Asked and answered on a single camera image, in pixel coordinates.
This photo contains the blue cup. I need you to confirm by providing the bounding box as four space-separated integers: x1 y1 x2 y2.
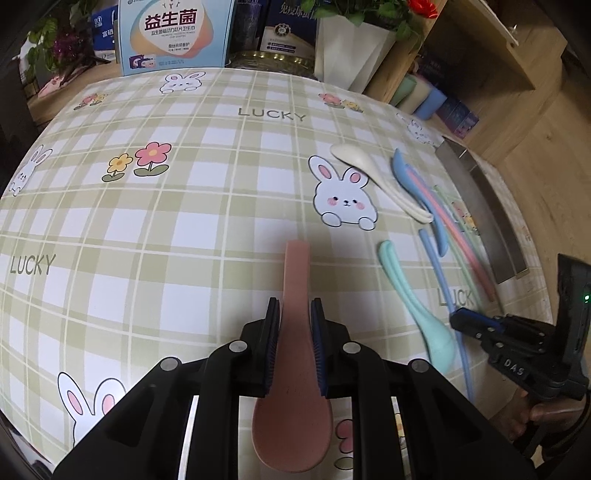
416 88 448 118

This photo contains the metal tray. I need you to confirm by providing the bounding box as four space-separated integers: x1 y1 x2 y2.
436 136 529 284

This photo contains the cream spoon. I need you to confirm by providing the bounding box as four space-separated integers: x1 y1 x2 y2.
330 143 435 223

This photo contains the pink spoon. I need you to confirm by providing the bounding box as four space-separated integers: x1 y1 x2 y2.
252 240 334 472

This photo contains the cream cup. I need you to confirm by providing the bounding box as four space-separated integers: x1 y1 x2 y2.
406 78 437 114

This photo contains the purple box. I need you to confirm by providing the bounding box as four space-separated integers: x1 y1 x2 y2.
441 97 478 139

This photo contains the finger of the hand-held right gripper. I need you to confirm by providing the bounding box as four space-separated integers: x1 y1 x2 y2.
455 310 509 329
449 318 491 343

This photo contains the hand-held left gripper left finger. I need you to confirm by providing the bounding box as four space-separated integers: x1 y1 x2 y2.
53 298 282 480

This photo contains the wooden shelf unit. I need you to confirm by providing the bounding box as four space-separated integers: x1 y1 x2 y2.
365 0 573 116

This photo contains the pink chopstick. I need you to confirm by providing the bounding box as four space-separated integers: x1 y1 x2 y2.
411 168 499 301

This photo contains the white flower pot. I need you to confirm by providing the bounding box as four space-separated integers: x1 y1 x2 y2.
316 16 398 93

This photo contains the blue chopstick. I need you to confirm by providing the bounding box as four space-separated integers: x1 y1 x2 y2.
419 228 476 400

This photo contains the green chopstick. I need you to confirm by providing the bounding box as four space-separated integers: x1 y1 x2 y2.
434 185 483 308

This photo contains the gold tray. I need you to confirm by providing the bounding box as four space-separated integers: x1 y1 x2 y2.
226 51 319 79

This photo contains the dark blue box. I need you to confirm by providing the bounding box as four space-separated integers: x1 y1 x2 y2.
259 0 319 61

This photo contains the mint green spoon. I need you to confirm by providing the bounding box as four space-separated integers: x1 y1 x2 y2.
378 240 458 374

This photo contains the black chair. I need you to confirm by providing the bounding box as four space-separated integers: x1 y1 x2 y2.
0 28 35 158

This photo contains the blue and white box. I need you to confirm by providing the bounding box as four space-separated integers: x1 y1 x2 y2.
90 7 121 63

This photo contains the blue spoon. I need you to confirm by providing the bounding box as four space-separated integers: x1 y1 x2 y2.
392 148 448 257

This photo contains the green cup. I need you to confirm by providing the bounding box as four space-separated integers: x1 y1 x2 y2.
390 74 419 109

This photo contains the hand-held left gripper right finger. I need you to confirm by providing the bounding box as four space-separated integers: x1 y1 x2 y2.
310 298 539 480

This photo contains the light blue product box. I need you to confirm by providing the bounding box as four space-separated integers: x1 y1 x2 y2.
117 0 234 77

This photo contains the person's right hand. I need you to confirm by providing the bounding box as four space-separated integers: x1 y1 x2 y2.
501 390 591 462

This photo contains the pink blossom plant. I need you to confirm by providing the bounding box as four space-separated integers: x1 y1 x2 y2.
25 16 93 81

